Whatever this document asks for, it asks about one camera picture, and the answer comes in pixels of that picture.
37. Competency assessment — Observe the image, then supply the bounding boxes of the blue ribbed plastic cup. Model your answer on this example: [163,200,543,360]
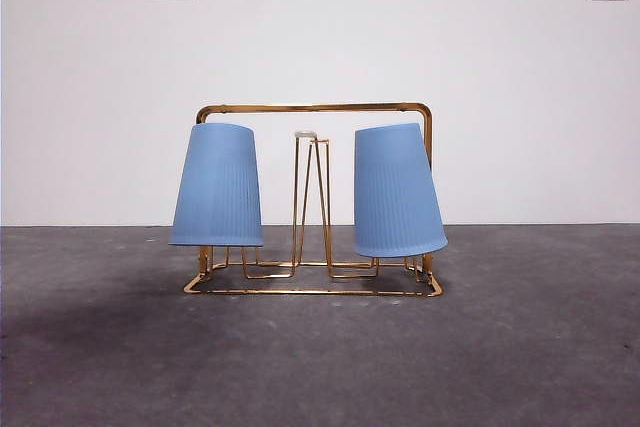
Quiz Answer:
[353,121,448,259]
[167,122,265,248]

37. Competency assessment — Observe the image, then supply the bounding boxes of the gold wire cup rack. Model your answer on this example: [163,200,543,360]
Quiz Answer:
[182,102,445,298]

